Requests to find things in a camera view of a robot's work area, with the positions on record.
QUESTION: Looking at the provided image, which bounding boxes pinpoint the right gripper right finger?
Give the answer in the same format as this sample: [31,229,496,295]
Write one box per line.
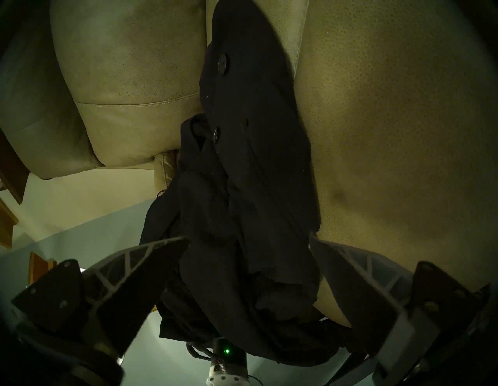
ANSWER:
[309,237,416,376]

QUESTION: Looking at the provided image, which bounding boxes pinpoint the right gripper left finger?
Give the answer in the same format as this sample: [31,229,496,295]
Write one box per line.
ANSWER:
[82,237,190,358]

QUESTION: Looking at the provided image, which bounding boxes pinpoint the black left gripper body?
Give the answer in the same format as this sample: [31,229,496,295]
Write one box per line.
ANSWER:
[212,339,246,368]

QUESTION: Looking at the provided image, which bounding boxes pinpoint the black jacket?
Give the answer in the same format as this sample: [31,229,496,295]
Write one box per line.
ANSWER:
[139,0,351,368]

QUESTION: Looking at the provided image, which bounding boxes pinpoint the beige leather sofa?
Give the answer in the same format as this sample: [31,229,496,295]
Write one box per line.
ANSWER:
[0,0,498,331]

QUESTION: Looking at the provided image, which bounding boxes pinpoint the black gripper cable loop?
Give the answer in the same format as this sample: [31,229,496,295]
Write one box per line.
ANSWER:
[186,342,214,362]

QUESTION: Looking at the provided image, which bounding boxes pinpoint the small wooden wall shelf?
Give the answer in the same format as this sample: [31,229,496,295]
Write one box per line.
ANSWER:
[0,198,18,249]

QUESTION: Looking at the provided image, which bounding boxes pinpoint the live-edge wooden wall shelf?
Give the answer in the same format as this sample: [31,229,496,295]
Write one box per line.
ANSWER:
[0,132,30,203]

